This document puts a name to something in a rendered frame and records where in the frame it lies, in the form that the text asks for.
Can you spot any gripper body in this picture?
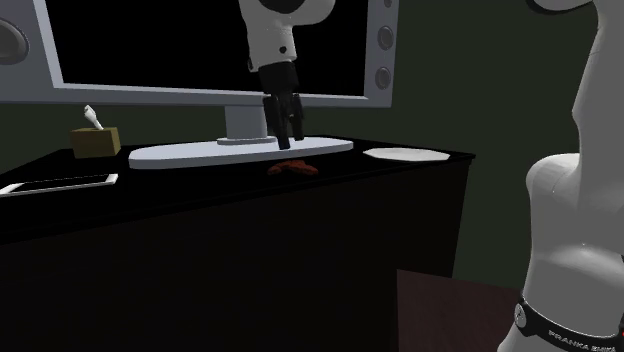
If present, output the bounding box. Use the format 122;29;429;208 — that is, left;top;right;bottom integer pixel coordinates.
257;59;301;99

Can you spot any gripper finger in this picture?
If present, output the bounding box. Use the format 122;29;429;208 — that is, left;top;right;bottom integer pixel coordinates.
290;91;306;143
262;93;292;151

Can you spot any reddish brown lumpy object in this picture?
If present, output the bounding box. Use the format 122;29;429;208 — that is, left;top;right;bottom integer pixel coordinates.
266;159;320;177

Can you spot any white plate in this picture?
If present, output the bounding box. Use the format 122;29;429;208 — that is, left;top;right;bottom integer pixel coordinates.
362;147;451;163

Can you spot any grey monitor with speakers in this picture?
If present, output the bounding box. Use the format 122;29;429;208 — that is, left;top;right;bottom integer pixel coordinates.
0;0;401;171

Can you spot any black cabinet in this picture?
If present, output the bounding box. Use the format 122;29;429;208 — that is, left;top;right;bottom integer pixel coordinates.
0;136;477;352

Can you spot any olive tissue box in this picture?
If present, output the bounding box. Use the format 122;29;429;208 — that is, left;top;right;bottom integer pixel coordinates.
69;104;123;160

